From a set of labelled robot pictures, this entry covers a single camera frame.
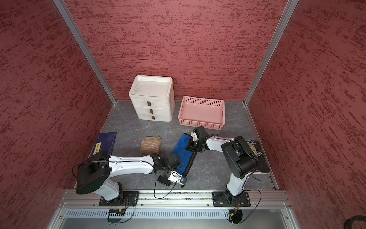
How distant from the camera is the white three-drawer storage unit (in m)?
0.92

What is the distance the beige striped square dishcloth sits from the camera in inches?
36.0

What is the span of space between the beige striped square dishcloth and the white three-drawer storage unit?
0.16m
